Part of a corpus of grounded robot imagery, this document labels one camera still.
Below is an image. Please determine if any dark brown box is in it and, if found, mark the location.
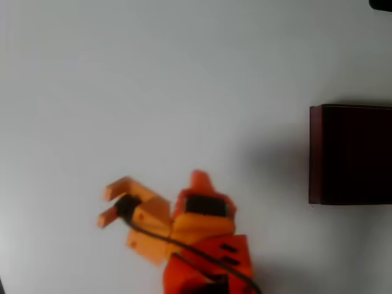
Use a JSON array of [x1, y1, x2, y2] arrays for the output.
[[308, 104, 392, 206]]

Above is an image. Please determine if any black object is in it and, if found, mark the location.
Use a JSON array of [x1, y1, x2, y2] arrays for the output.
[[369, 0, 392, 13]]

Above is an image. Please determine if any black cable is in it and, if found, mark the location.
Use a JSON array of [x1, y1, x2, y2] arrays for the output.
[[121, 211, 263, 294]]

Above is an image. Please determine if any light orange camera mount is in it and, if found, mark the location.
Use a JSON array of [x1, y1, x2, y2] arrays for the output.
[[97, 176, 174, 266]]

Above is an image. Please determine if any black camera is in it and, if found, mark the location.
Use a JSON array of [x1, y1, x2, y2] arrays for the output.
[[115, 194, 143, 222]]

